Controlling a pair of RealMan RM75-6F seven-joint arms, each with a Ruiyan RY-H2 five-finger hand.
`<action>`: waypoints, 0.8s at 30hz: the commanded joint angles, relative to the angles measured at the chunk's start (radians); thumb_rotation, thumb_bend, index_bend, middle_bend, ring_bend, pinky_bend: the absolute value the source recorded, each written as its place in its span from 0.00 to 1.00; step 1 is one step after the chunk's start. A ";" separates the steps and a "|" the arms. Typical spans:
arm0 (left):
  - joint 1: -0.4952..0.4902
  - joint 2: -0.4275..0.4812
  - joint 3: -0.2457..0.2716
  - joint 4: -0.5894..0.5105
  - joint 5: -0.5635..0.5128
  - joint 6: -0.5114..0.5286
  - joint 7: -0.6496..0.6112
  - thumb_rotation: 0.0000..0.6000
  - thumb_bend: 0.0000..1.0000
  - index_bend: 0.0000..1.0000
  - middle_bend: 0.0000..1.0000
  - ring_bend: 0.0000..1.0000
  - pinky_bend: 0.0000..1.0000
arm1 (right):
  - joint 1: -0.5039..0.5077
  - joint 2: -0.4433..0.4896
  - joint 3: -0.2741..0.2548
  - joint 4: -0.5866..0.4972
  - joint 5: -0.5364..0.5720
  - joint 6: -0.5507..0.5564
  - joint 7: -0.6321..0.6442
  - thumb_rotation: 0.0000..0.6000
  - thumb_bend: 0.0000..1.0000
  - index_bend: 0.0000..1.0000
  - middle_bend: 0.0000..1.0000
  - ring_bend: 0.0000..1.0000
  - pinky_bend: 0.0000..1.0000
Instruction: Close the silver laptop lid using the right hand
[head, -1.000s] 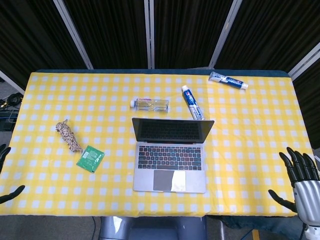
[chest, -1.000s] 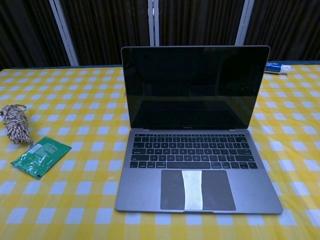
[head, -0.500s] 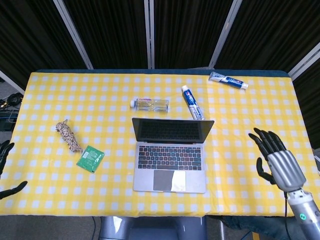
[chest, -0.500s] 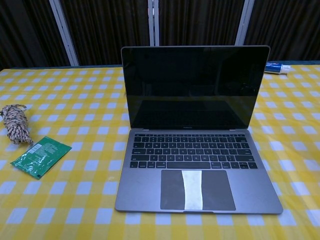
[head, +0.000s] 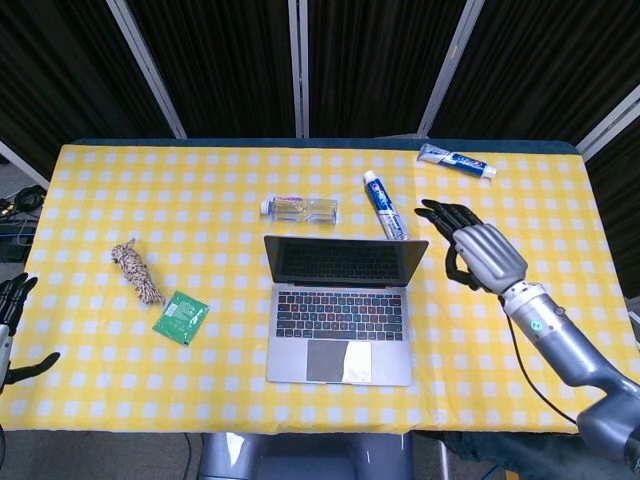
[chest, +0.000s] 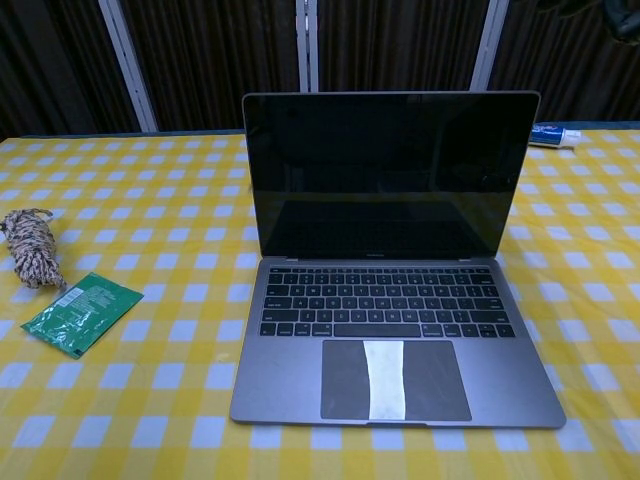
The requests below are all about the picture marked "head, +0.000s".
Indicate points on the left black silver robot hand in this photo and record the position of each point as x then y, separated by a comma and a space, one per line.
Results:
11, 300

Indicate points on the blue white toothpaste tube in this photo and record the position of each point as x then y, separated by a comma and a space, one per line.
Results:
457, 160
384, 202

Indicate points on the dark cloth cover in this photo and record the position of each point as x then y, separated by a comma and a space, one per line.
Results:
500, 457

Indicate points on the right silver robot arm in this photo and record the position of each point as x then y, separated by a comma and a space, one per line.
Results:
565, 335

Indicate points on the clear plastic water bottle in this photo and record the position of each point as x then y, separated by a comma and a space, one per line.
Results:
305, 209

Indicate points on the blue floor box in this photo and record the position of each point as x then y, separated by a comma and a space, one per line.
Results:
15, 240

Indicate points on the white partition post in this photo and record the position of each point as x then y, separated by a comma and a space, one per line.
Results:
145, 67
299, 67
607, 117
450, 67
22, 162

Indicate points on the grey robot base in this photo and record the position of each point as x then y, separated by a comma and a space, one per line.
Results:
305, 457

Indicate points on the blue-edged table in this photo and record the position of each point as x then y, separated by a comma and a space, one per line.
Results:
325, 143

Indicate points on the green foil packet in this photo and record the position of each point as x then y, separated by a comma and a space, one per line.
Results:
180, 317

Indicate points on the grey laptop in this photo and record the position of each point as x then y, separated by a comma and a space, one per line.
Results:
342, 320

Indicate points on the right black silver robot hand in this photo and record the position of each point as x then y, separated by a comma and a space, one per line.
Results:
487, 252

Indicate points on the yellow white checked tablecloth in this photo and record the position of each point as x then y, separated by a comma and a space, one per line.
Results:
150, 390

